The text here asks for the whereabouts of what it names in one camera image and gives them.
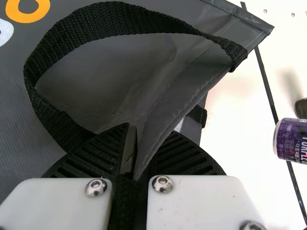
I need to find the purple can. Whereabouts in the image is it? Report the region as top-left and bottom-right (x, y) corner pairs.
(272, 117), (307, 172)

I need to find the dark coffee bottle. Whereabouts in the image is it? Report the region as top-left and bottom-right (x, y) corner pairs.
(295, 97), (307, 118)

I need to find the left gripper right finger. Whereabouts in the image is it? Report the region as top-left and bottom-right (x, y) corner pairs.
(138, 131), (268, 230)

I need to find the dark grey bag with straps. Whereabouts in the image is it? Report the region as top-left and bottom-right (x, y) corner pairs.
(0, 0), (275, 230)

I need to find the black strip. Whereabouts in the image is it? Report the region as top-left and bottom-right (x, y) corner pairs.
(240, 1), (307, 223)

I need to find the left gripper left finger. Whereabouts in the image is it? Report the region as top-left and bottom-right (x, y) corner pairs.
(0, 123), (132, 230)

